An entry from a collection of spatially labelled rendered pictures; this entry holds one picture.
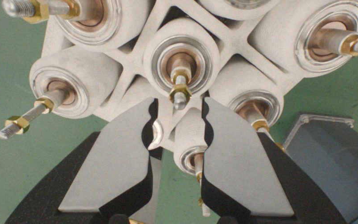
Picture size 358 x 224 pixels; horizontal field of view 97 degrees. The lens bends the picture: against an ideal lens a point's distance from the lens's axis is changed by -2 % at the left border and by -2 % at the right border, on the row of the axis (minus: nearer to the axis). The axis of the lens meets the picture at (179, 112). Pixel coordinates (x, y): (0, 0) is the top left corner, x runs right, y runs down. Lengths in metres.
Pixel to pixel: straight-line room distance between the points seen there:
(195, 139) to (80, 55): 0.21
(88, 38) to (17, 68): 0.47
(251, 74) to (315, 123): 0.42
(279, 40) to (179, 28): 0.12
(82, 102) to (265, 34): 0.27
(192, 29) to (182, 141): 0.17
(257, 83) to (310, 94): 0.40
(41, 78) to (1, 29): 0.39
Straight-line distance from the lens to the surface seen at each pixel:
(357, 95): 0.73
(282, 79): 0.33
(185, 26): 0.20
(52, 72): 0.26
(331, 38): 0.24
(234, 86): 0.23
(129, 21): 0.21
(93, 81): 0.25
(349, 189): 0.55
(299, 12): 0.24
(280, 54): 0.24
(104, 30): 0.21
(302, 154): 0.64
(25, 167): 1.01
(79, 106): 0.27
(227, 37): 0.28
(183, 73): 0.17
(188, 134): 0.28
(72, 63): 0.25
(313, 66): 0.25
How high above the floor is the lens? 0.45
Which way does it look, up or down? 57 degrees down
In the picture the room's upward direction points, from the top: 177 degrees counter-clockwise
